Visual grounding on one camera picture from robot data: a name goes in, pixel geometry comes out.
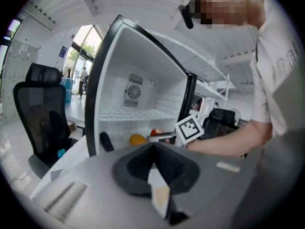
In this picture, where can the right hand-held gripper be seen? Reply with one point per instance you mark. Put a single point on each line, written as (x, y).
(189, 130)

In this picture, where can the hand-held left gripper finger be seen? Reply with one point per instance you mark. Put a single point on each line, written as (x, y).
(106, 141)

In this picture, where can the orange round fruit food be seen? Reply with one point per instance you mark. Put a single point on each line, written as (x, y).
(137, 139)

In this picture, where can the red apple food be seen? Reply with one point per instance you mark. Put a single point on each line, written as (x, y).
(155, 132)

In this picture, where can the black fridge with white interior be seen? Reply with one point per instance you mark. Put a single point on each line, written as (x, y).
(143, 63)

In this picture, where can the person's right forearm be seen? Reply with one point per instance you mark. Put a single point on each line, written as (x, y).
(228, 142)

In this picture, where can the brown cardboard box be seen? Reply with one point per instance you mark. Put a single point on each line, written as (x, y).
(71, 126)

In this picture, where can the blue storage box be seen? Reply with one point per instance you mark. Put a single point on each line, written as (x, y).
(67, 89)

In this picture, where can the white metal shelving rack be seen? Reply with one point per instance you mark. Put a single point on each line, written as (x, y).
(202, 65)

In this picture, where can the black mesh office chair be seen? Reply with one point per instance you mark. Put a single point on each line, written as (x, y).
(38, 104)

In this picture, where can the large glass window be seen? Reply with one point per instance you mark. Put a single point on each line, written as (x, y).
(91, 42)

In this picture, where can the person's white shirt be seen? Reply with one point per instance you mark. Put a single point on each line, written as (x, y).
(274, 75)

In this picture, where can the white pegboard panel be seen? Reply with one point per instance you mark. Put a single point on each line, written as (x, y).
(16, 68)

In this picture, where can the blue wall poster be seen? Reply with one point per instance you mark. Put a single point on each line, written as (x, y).
(63, 51)

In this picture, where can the black head-worn camera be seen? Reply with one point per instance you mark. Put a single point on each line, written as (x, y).
(187, 15)

